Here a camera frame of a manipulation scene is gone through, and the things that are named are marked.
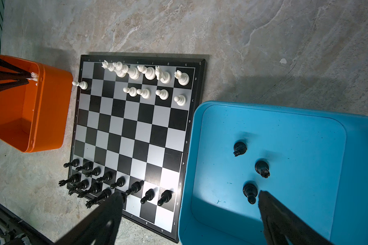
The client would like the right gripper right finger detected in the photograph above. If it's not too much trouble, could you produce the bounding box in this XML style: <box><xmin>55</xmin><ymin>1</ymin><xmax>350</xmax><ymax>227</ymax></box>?
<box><xmin>258</xmin><ymin>191</ymin><xmax>331</xmax><ymax>245</ymax></box>

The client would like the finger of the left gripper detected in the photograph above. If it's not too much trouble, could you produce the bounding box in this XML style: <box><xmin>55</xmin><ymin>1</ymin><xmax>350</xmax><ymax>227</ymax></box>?
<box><xmin>0</xmin><ymin>79</ymin><xmax>29</xmax><ymax>92</ymax></box>
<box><xmin>0</xmin><ymin>58</ymin><xmax>32</xmax><ymax>77</ymax></box>

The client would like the orange plastic bin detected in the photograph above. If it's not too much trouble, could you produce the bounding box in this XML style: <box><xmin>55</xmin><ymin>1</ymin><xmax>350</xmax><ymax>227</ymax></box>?
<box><xmin>0</xmin><ymin>55</ymin><xmax>73</xmax><ymax>153</ymax></box>

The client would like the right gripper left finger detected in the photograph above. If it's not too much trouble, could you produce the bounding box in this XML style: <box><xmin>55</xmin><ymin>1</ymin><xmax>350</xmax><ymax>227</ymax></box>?
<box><xmin>55</xmin><ymin>193</ymin><xmax>124</xmax><ymax>245</ymax></box>

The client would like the white pawn far left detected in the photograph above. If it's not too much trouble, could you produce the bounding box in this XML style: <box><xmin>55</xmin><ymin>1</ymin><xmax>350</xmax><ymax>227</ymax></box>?
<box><xmin>72</xmin><ymin>81</ymin><xmax>88</xmax><ymax>90</ymax></box>

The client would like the white back row piece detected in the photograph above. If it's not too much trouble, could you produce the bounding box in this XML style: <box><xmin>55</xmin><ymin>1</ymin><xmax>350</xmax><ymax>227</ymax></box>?
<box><xmin>102</xmin><ymin>60</ymin><xmax>115</xmax><ymax>71</ymax></box>

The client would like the white piece in bin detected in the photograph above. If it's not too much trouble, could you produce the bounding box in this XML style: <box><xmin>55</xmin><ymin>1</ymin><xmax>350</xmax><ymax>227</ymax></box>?
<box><xmin>30</xmin><ymin>72</ymin><xmax>38</xmax><ymax>81</ymax></box>

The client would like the blue plastic bin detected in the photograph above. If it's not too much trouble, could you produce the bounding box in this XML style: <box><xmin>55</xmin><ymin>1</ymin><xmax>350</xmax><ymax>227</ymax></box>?
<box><xmin>178</xmin><ymin>101</ymin><xmax>368</xmax><ymax>245</ymax></box>

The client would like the black white chessboard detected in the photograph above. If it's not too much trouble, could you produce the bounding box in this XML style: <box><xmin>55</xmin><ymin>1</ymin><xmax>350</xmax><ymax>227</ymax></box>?
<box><xmin>63</xmin><ymin>55</ymin><xmax>206</xmax><ymax>243</ymax></box>

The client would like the black piece in bin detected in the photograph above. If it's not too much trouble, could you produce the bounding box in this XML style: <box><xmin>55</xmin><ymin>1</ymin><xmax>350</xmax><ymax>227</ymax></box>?
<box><xmin>234</xmin><ymin>141</ymin><xmax>247</xmax><ymax>157</ymax></box>
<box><xmin>243</xmin><ymin>182</ymin><xmax>258</xmax><ymax>204</ymax></box>
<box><xmin>255</xmin><ymin>160</ymin><xmax>270</xmax><ymax>178</ymax></box>

